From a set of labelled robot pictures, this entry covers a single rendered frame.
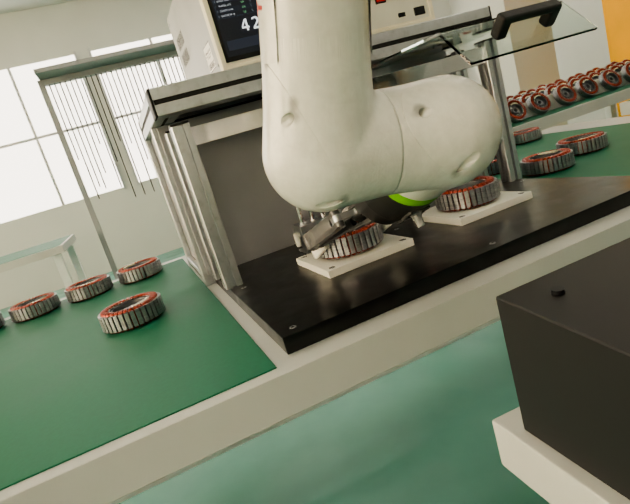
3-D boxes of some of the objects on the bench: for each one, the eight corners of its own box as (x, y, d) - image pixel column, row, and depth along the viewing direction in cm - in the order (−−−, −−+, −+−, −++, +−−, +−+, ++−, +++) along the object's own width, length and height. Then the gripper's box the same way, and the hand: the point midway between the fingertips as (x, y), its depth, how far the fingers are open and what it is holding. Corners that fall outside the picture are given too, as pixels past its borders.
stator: (396, 240, 80) (391, 218, 79) (334, 264, 77) (327, 241, 76) (365, 234, 91) (359, 214, 90) (309, 255, 87) (303, 235, 86)
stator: (515, 193, 88) (510, 172, 87) (466, 213, 84) (461, 192, 83) (470, 194, 98) (466, 175, 97) (424, 212, 94) (420, 193, 93)
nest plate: (533, 197, 86) (531, 190, 86) (462, 226, 82) (460, 218, 82) (476, 196, 100) (474, 190, 100) (412, 220, 96) (411, 214, 96)
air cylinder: (343, 241, 96) (335, 213, 95) (308, 254, 94) (299, 226, 93) (333, 238, 101) (325, 212, 100) (299, 251, 99) (291, 224, 97)
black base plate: (669, 188, 77) (667, 174, 77) (288, 355, 58) (282, 337, 58) (471, 188, 121) (469, 179, 120) (217, 284, 102) (213, 273, 101)
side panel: (220, 281, 103) (166, 124, 96) (206, 286, 102) (150, 129, 95) (200, 262, 129) (156, 138, 122) (189, 266, 128) (144, 141, 121)
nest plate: (414, 245, 79) (413, 237, 79) (330, 278, 75) (327, 271, 75) (371, 236, 93) (369, 230, 93) (297, 264, 89) (295, 258, 88)
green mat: (277, 368, 56) (276, 366, 56) (-477, 702, 37) (-479, 700, 37) (182, 258, 143) (182, 258, 143) (-58, 343, 125) (-59, 342, 125)
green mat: (912, 86, 94) (912, 85, 94) (692, 184, 76) (691, 183, 76) (532, 136, 181) (532, 135, 181) (387, 186, 163) (387, 186, 163)
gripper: (321, 245, 60) (290, 284, 81) (479, 186, 67) (412, 236, 88) (297, 189, 61) (272, 241, 82) (454, 137, 68) (394, 197, 89)
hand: (348, 235), depth 83 cm, fingers closed on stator, 11 cm apart
